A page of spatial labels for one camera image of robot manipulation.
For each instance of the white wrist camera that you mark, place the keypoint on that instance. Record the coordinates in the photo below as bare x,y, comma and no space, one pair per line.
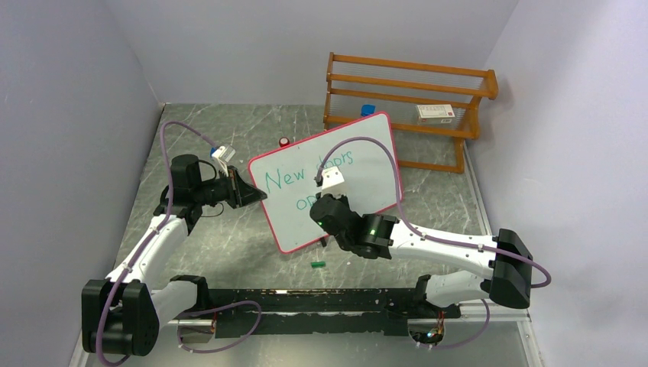
331,181
221,160

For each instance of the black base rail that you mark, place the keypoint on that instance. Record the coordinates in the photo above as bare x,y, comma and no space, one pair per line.
349,310

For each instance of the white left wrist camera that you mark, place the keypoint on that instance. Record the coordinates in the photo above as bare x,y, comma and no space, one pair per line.
221,160

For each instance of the blue block on shelf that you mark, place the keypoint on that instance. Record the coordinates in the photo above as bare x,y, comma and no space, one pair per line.
367,109

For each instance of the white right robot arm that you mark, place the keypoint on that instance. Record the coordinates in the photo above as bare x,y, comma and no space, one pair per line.
488,267

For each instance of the white red small box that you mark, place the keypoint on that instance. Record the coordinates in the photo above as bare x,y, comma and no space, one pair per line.
436,113

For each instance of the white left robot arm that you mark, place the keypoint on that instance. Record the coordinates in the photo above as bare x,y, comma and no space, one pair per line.
120,314

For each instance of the wooden shelf rack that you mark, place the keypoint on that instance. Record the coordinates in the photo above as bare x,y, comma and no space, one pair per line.
397,87

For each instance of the red black stamp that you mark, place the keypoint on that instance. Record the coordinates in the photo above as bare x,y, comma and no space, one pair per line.
284,142

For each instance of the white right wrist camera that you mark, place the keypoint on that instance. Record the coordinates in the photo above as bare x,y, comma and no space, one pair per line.
331,181

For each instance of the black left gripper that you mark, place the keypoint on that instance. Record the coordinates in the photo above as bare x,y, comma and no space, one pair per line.
242,193

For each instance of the pink framed whiteboard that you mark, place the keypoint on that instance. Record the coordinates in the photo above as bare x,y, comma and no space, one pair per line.
362,150

